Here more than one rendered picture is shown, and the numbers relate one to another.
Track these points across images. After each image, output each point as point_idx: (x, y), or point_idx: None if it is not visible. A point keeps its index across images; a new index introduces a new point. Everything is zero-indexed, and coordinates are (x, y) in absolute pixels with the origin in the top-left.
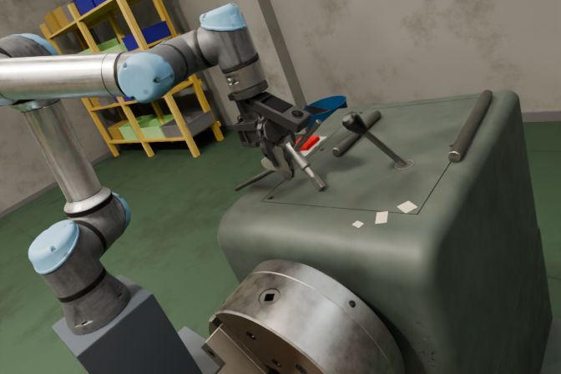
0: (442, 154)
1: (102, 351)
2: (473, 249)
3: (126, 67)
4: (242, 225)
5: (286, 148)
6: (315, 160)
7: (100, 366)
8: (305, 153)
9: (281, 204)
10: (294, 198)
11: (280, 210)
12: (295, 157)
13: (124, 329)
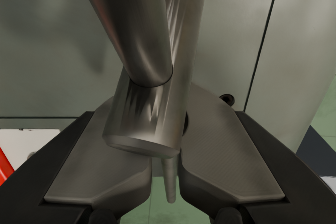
0: None
1: (333, 166)
2: None
3: None
4: (316, 108)
5: (183, 128)
6: (27, 82)
7: (333, 158)
8: (8, 136)
9: (264, 47)
10: (237, 21)
11: (303, 25)
12: (194, 48)
13: (311, 167)
